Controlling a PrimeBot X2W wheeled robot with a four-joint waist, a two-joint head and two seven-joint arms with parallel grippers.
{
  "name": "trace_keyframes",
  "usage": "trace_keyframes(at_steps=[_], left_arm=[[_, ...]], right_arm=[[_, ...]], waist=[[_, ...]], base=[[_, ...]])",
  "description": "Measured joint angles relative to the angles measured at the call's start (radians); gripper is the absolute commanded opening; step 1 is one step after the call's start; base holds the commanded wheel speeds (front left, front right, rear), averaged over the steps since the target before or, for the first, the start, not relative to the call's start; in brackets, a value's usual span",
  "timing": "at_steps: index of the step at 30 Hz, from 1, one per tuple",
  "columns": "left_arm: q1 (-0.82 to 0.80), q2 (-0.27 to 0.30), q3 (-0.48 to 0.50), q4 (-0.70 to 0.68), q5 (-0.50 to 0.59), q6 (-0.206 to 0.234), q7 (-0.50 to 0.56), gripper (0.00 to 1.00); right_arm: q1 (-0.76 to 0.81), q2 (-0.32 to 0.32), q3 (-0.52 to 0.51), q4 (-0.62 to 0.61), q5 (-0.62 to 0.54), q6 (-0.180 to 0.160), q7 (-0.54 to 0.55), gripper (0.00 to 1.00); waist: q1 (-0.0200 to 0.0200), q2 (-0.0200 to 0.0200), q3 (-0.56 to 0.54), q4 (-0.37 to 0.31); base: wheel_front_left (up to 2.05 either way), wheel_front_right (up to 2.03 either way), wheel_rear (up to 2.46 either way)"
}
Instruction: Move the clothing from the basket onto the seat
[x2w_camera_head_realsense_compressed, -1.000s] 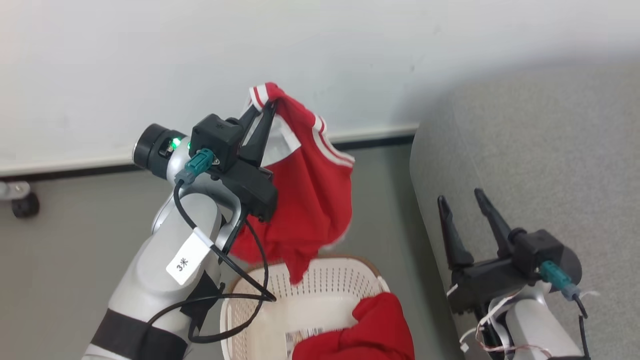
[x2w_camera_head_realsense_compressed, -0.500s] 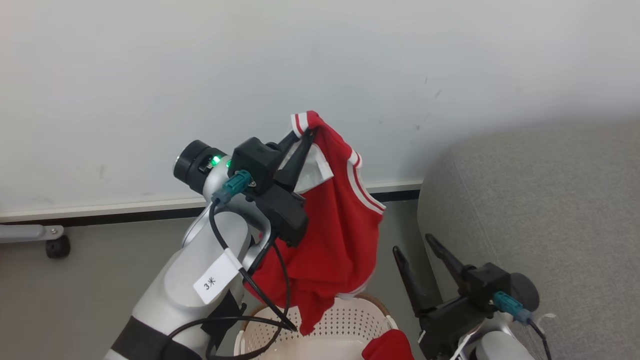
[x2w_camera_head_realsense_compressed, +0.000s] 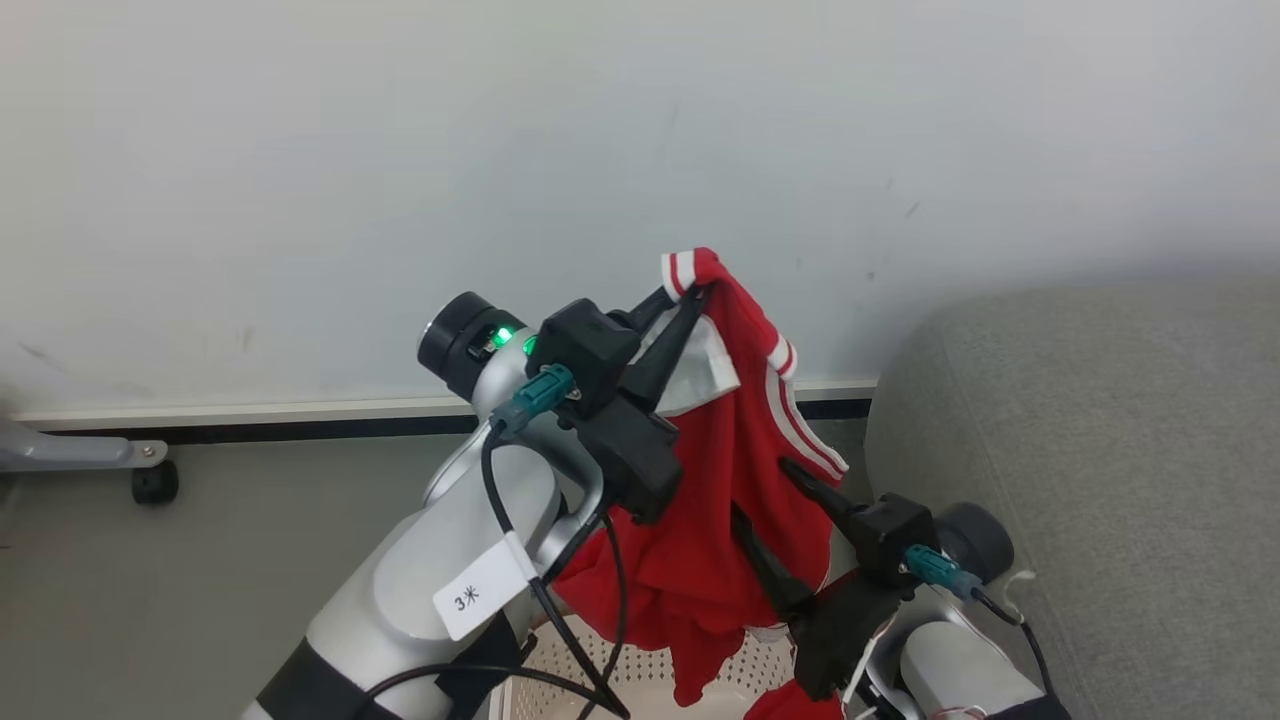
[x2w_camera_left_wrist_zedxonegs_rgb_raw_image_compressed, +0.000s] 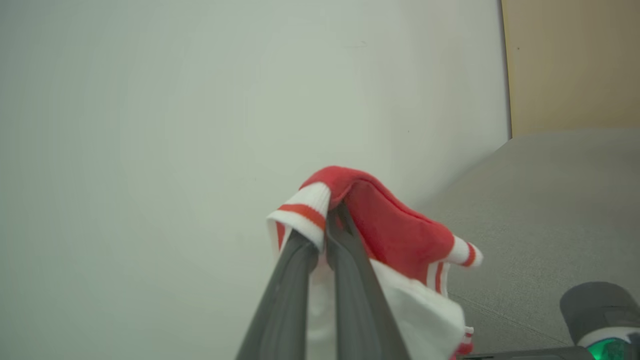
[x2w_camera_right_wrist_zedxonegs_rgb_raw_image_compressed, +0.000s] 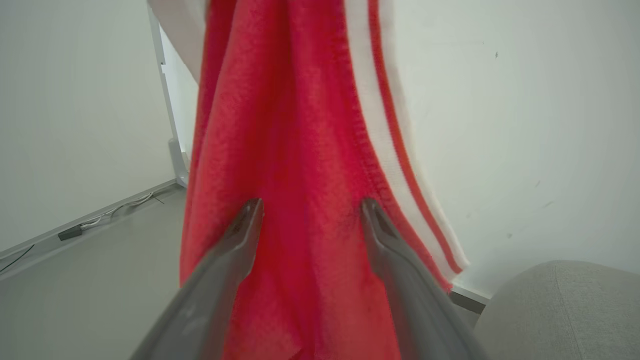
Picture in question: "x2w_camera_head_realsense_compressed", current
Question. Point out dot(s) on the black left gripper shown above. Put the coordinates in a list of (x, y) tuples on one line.
[(632, 462)]

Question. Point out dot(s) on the grey metal cart leg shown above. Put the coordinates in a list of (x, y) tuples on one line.
[(60, 450)]

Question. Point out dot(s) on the beige perforated laundry basket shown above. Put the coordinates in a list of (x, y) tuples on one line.
[(640, 682)]

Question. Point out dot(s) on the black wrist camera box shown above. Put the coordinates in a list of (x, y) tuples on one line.
[(890, 535), (585, 350)]

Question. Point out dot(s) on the black caster wheel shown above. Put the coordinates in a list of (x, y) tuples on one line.
[(155, 483)]

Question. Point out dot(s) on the grey fabric sofa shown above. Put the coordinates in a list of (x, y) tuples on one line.
[(1100, 450)]

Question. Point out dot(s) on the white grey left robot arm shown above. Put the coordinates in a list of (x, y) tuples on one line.
[(440, 540)]

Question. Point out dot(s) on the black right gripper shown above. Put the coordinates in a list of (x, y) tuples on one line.
[(840, 630)]

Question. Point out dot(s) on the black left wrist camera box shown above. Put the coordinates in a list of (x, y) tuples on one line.
[(585, 350)]

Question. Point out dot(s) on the red garment with white stripes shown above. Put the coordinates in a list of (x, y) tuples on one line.
[(720, 470)]

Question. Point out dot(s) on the white and black baseboard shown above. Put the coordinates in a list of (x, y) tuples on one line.
[(300, 411)]

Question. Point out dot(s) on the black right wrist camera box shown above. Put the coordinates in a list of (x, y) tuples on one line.
[(890, 535)]

